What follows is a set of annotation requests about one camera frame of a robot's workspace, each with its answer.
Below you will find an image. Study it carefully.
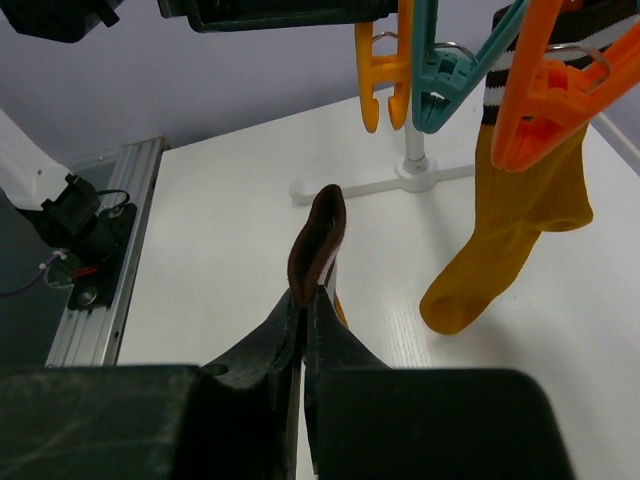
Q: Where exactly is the aluminium rail frame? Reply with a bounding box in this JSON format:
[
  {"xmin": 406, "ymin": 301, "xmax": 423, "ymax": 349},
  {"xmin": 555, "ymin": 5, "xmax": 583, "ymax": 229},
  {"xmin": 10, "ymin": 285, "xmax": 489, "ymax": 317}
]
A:
[{"xmin": 45, "ymin": 137, "xmax": 166, "ymax": 367}]

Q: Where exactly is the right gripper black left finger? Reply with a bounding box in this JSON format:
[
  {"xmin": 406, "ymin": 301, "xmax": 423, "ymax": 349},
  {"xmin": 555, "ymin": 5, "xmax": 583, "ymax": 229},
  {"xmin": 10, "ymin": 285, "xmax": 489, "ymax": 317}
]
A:
[{"xmin": 1, "ymin": 293, "xmax": 301, "ymax": 479}]

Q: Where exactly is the teal clothes peg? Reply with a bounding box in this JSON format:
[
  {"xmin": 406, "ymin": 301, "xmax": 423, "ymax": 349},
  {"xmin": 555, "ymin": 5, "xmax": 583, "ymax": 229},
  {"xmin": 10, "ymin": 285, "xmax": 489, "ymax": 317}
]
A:
[{"xmin": 411, "ymin": 1, "xmax": 528, "ymax": 134}]

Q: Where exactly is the mustard brown striped sock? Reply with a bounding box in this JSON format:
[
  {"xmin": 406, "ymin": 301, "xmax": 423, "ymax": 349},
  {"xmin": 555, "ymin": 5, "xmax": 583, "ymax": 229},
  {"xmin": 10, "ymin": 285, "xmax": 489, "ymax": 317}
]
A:
[{"xmin": 419, "ymin": 1, "xmax": 639, "ymax": 335}]

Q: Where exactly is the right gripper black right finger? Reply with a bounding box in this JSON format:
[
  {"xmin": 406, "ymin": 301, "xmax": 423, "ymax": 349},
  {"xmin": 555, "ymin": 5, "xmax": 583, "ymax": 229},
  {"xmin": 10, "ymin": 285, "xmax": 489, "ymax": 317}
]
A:
[{"xmin": 304, "ymin": 288, "xmax": 574, "ymax": 479}]

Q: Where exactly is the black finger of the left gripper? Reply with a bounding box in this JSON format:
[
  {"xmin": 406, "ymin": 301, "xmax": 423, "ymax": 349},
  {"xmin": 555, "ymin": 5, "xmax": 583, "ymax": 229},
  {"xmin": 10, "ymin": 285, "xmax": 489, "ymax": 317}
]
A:
[{"xmin": 158, "ymin": 0, "xmax": 398, "ymax": 33}]

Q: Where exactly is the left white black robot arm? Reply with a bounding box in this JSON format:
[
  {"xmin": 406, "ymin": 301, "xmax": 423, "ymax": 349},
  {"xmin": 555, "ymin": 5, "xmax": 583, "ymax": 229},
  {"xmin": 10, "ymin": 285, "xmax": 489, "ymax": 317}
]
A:
[{"xmin": 1, "ymin": 1, "xmax": 400, "ymax": 267}]

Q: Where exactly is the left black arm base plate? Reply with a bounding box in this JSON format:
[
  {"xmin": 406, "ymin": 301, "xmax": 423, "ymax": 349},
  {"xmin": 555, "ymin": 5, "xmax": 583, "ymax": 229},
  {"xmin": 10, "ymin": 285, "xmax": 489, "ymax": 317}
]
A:
[{"xmin": 67, "ymin": 203, "xmax": 137, "ymax": 311}]

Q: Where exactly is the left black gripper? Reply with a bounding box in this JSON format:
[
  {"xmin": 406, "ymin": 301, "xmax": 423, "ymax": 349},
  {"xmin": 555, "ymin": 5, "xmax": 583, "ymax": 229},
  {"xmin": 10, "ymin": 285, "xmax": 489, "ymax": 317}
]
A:
[{"xmin": 1, "ymin": 0, "xmax": 120, "ymax": 43}]

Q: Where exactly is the yellow orange clothes peg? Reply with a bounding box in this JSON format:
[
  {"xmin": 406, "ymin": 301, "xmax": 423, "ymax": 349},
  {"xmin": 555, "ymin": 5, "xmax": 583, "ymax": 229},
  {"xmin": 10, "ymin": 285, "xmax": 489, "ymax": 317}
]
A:
[{"xmin": 354, "ymin": 1, "xmax": 414, "ymax": 133}]

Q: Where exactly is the white clothes drying rack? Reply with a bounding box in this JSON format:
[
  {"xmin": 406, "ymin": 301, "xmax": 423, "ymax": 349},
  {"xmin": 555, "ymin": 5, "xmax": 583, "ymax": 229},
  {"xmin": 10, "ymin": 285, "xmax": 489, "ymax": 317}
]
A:
[{"xmin": 288, "ymin": 119, "xmax": 640, "ymax": 206}]

